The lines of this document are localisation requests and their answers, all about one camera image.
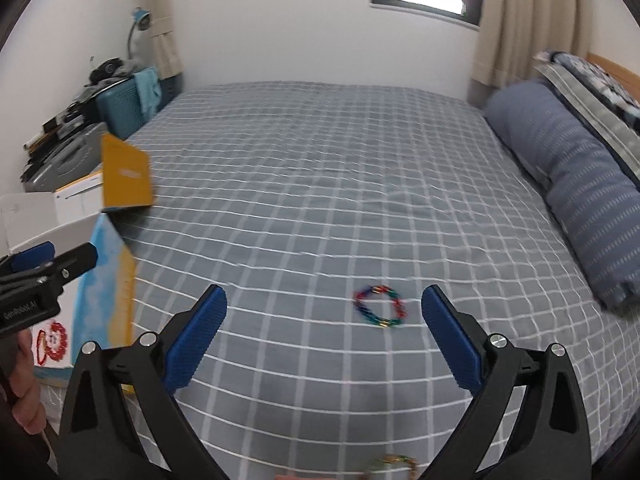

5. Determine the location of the multicolour bead bracelet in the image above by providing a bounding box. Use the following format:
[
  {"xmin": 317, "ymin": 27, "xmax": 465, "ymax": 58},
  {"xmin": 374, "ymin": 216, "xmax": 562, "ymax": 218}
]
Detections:
[{"xmin": 352, "ymin": 284, "xmax": 407, "ymax": 330}]

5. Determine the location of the yellow bead bracelet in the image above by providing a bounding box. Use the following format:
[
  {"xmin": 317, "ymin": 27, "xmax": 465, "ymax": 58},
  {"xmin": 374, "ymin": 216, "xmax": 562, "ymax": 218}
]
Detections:
[{"xmin": 366, "ymin": 453, "xmax": 420, "ymax": 480}]

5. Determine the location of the left hand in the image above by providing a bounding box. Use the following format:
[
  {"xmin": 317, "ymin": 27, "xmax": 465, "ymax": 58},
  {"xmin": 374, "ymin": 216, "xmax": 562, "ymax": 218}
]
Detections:
[{"xmin": 8, "ymin": 330, "xmax": 47, "ymax": 434}]

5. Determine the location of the white cardboard box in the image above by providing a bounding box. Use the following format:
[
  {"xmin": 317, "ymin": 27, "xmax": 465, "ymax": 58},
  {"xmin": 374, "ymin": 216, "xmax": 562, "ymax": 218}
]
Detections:
[{"xmin": 1, "ymin": 133, "xmax": 154, "ymax": 388}]

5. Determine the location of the grey hard suitcase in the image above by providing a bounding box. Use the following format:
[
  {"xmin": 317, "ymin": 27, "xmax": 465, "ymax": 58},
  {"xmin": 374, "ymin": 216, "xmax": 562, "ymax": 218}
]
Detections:
[{"xmin": 21, "ymin": 122, "xmax": 108, "ymax": 193}]

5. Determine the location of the teal hard suitcase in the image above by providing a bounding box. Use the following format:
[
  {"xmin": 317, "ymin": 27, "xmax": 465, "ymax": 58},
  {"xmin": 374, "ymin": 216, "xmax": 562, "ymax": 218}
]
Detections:
[{"xmin": 96, "ymin": 78, "xmax": 145, "ymax": 140}]

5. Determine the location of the blue striped pillow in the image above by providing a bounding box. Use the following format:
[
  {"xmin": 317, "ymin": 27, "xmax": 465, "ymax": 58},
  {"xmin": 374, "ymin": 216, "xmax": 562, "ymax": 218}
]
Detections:
[{"xmin": 485, "ymin": 79, "xmax": 639, "ymax": 314}]

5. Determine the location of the teal cloth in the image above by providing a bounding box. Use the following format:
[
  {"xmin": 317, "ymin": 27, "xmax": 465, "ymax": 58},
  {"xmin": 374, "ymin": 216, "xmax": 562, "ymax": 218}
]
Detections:
[{"xmin": 134, "ymin": 66, "xmax": 162, "ymax": 122}]

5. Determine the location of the grey checked bed cover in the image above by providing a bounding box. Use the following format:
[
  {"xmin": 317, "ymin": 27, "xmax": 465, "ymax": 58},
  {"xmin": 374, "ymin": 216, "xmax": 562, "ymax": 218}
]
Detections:
[{"xmin": 114, "ymin": 82, "xmax": 639, "ymax": 479}]

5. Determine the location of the blue desk lamp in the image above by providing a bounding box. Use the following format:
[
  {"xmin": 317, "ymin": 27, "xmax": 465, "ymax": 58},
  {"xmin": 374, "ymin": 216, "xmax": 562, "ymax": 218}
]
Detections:
[{"xmin": 127, "ymin": 6, "xmax": 151, "ymax": 60}]

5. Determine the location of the grey checked pillow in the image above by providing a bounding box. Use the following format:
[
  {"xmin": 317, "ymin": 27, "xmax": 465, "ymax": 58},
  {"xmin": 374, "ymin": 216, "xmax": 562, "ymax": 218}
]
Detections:
[{"xmin": 534, "ymin": 50, "xmax": 639, "ymax": 186}]

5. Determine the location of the beige left curtain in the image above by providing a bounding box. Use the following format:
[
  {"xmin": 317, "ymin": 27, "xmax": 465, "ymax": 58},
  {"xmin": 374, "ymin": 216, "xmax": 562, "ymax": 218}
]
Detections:
[{"xmin": 140, "ymin": 0, "xmax": 182, "ymax": 79}]

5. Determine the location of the beige curtain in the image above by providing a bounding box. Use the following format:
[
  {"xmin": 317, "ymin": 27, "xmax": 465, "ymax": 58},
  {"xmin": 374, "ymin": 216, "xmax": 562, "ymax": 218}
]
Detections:
[
  {"xmin": 140, "ymin": 0, "xmax": 182, "ymax": 79},
  {"xmin": 472, "ymin": 0, "xmax": 592, "ymax": 89}
]

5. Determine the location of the wooden headboard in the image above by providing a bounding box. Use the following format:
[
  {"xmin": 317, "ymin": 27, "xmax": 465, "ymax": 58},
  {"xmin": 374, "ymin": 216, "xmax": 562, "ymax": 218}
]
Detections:
[{"xmin": 586, "ymin": 52, "xmax": 640, "ymax": 101}]

